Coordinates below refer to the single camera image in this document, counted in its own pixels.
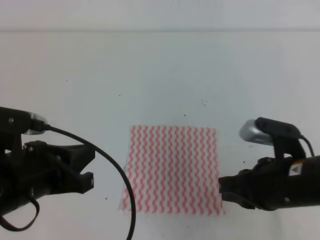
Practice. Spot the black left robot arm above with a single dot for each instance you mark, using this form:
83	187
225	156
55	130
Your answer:
42	170

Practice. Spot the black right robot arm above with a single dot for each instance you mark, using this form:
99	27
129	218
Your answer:
308	182

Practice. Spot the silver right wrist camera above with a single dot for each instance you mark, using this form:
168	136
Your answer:
283	137

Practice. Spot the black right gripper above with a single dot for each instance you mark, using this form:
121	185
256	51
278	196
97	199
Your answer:
268	186

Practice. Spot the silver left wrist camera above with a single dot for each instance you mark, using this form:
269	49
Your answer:
18	122

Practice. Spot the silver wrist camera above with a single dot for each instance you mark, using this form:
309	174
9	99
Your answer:
283	137
18	122

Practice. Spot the pink white wavy striped towel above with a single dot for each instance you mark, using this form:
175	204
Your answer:
174	170

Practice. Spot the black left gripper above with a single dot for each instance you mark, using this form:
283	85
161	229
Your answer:
42	170

